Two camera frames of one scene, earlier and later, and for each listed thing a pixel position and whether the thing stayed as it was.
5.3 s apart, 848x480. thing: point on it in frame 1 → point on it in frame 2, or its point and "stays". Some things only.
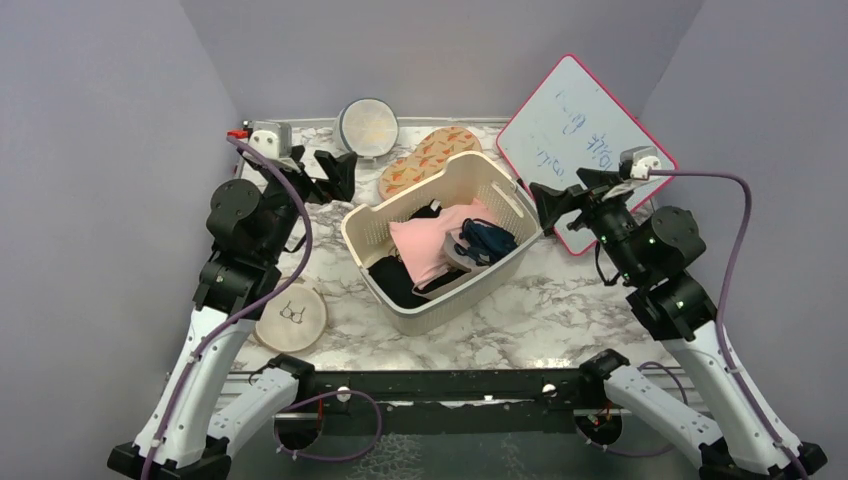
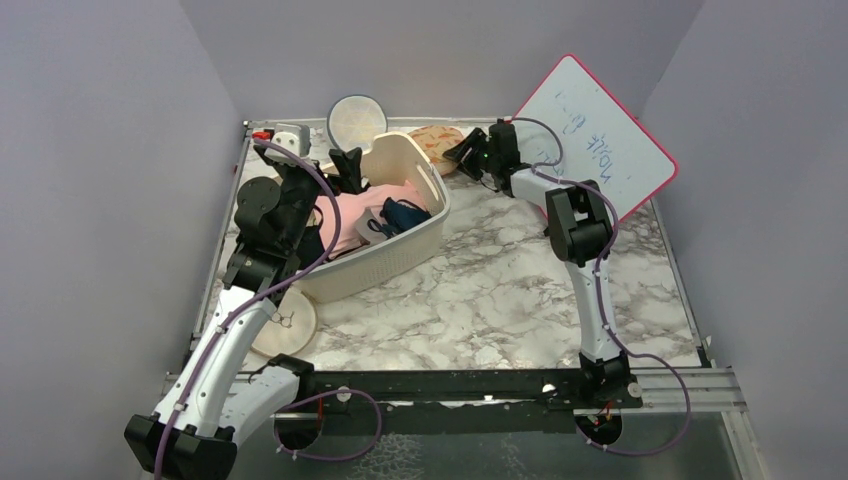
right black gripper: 551,204 → 475,141
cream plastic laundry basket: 506,204 → 389,159
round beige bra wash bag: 292,320 stays
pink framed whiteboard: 574,121 stays
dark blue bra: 484,240 → 396,218
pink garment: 420,241 → 351,203
